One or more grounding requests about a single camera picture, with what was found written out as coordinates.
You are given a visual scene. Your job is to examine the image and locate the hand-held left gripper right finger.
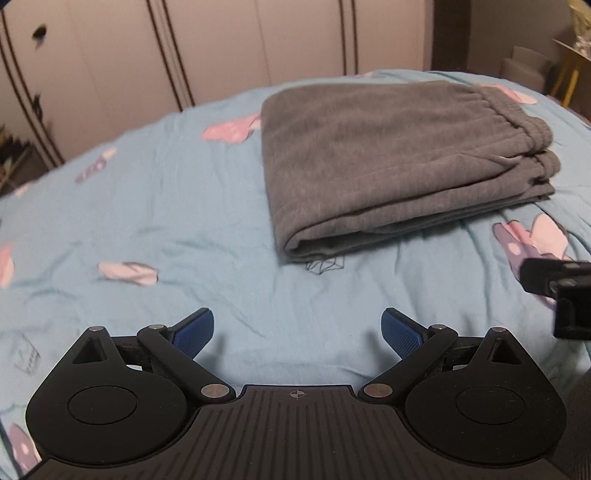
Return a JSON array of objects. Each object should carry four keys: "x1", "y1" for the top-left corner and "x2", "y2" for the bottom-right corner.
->
[{"x1": 359, "y1": 307, "x2": 527, "y2": 401}]

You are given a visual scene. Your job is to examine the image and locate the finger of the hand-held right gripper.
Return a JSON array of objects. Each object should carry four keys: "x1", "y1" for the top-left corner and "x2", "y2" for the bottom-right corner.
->
[
  {"x1": 519, "y1": 258, "x2": 591, "y2": 297},
  {"x1": 553, "y1": 277, "x2": 591, "y2": 340}
]

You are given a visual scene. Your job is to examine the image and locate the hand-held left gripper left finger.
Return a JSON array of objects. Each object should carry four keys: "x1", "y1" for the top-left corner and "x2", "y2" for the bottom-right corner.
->
[{"x1": 69, "y1": 308, "x2": 236, "y2": 401}]

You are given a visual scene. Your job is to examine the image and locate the grey pants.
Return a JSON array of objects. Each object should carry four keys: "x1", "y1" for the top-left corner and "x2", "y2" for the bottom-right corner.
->
[{"x1": 261, "y1": 80, "x2": 562, "y2": 265}]

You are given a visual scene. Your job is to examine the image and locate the blue mushroom-print bedsheet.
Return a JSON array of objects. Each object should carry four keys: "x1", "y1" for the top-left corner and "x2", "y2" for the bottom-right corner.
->
[{"x1": 0, "y1": 69, "x2": 591, "y2": 478}]

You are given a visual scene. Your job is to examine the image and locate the yellow table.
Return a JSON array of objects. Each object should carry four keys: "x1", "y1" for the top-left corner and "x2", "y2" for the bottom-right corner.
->
[{"x1": 550, "y1": 36, "x2": 591, "y2": 110}]

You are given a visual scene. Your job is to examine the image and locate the cardboard box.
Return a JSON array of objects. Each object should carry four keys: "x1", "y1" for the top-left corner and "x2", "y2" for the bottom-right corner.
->
[{"x1": 501, "y1": 45, "x2": 556, "y2": 95}]

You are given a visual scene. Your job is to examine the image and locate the white wardrobe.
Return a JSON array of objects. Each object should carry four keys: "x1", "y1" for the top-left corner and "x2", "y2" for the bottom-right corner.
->
[{"x1": 0, "y1": 0, "x2": 435, "y2": 168}]

